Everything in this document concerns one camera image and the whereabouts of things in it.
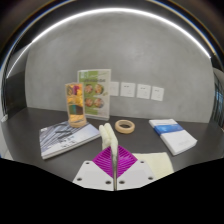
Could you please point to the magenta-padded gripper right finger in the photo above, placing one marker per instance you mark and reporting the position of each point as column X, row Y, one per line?
column 135, row 175

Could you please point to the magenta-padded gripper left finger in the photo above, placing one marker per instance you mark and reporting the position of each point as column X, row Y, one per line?
column 93, row 175

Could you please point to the cream fluffy towel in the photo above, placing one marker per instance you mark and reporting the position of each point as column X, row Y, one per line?
column 107, row 135

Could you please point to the grey cover magazine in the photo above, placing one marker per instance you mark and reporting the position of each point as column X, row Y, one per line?
column 66, row 138

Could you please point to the beige masking tape roll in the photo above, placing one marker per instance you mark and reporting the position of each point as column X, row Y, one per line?
column 117, row 127

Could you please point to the white book with blue band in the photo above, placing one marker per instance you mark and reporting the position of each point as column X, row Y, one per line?
column 175, row 136

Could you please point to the small sign on wooden base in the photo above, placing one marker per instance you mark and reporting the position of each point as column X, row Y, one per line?
column 75, row 103

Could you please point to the acrylic stand with food menu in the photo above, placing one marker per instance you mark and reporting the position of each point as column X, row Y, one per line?
column 96, row 96

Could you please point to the dark framed glass partition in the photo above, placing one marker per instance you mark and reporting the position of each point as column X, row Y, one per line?
column 218, row 100

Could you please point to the curved ceiling light strip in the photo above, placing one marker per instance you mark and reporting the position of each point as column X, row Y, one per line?
column 113, row 10

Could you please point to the white wall socket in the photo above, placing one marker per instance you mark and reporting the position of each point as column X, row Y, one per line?
column 114, row 89
column 143, row 91
column 128, row 89
column 157, row 93

